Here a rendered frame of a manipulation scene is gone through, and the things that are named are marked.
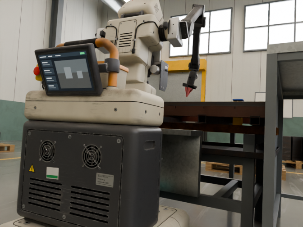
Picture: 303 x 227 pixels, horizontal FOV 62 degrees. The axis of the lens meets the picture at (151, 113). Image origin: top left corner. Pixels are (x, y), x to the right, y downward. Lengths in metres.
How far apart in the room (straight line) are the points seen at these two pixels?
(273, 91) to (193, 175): 0.67
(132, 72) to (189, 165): 0.63
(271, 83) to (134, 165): 0.65
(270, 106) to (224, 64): 9.31
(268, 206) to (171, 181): 0.63
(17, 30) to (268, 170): 9.41
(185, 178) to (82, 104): 0.83
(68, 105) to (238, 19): 10.18
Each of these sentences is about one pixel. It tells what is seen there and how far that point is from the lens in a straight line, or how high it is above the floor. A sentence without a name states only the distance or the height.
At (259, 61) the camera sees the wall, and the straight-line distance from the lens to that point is 10.28.
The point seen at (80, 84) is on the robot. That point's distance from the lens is 0.92.
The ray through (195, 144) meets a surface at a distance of 1.49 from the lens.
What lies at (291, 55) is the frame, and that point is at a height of 1.00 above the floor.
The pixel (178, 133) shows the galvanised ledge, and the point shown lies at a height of 0.66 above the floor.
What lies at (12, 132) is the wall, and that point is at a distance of 9.56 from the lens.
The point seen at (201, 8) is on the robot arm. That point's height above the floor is 1.45.
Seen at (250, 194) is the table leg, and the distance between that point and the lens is 1.55.
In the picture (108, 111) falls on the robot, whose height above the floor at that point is 0.73.
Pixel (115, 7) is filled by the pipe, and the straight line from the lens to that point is 11.99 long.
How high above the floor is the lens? 0.69
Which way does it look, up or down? 3 degrees up
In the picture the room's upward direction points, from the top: 3 degrees clockwise
